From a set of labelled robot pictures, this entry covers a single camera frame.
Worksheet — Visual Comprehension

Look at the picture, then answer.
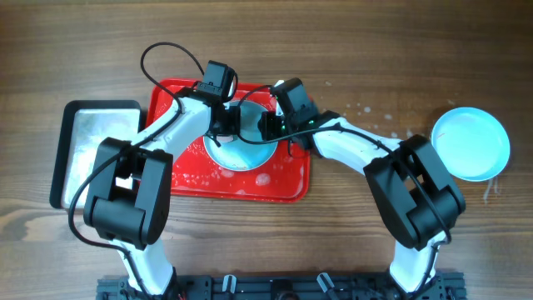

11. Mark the light blue plate bottom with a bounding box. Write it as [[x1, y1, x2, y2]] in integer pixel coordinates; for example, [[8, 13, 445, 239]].
[[203, 101, 278, 172]]

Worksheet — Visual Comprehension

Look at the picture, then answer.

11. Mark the light blue plate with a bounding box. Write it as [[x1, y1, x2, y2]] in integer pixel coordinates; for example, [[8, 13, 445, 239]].
[[430, 107, 511, 182], [203, 101, 278, 172]]

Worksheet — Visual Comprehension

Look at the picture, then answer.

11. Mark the light blue plate top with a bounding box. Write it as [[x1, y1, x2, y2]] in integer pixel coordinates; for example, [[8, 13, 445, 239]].
[[430, 107, 511, 182]]

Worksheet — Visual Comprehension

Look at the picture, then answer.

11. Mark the pink green sponge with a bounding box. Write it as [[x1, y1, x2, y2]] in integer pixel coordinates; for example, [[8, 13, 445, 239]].
[[217, 135, 235, 143]]

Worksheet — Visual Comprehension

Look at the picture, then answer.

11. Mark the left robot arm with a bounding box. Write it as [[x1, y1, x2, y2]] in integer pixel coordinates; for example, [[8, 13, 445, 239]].
[[79, 61, 239, 299]]

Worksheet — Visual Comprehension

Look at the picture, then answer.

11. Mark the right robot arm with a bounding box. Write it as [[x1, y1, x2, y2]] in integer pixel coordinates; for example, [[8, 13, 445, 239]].
[[258, 78, 466, 296]]

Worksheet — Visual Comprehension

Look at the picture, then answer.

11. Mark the red plastic tray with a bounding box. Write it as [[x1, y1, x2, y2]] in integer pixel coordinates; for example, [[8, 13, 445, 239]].
[[145, 78, 311, 203]]

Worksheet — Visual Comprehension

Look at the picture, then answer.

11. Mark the black soapy water tray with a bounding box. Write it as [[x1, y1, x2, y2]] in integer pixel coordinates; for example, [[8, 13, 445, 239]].
[[49, 100, 142, 209]]

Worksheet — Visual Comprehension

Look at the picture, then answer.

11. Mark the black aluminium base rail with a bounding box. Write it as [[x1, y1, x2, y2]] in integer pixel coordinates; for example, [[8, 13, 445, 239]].
[[96, 271, 466, 300]]

